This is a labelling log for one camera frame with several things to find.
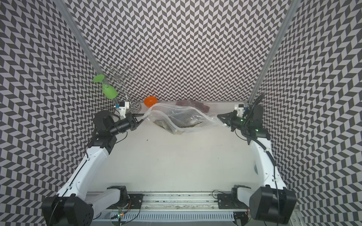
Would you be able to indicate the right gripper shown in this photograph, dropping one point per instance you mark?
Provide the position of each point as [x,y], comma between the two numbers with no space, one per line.
[229,118]

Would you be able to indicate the red black plaid shirt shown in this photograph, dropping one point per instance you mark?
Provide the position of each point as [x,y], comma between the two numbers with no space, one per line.
[196,104]

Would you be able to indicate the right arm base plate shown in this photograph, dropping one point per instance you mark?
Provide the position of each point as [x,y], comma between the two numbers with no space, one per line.
[226,202]

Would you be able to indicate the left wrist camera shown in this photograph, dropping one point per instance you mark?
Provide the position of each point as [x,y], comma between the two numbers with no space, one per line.
[122,108]

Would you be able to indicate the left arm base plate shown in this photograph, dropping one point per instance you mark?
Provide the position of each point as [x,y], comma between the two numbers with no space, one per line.
[132,202]

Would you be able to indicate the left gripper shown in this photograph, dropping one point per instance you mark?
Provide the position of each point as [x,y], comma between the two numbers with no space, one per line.
[132,120]

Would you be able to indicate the orange bowl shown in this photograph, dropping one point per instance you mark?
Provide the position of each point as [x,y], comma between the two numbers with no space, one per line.
[150,101]

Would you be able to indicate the aluminium front rail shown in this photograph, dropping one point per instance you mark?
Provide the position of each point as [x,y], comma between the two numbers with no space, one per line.
[173,201]

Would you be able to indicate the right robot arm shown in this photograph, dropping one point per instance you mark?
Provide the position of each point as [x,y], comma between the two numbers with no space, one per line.
[271,201]

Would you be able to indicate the chrome glass holder stand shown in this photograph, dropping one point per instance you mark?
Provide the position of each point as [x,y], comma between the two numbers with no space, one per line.
[118,76]

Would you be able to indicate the green plastic wine glass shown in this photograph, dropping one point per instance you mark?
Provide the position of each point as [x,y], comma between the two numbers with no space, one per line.
[108,90]

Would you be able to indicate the yellow plaid shirt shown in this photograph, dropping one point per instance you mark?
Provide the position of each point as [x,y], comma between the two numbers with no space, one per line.
[173,124]

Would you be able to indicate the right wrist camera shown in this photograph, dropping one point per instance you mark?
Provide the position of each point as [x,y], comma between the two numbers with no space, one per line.
[241,108]

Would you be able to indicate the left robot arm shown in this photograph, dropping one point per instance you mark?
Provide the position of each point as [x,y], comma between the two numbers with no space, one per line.
[69,206]

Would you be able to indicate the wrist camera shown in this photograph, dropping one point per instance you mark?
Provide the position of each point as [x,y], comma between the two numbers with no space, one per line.
[122,108]
[241,108]

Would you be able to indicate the clear plastic vacuum bag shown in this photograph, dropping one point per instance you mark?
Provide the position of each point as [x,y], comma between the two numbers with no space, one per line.
[163,110]

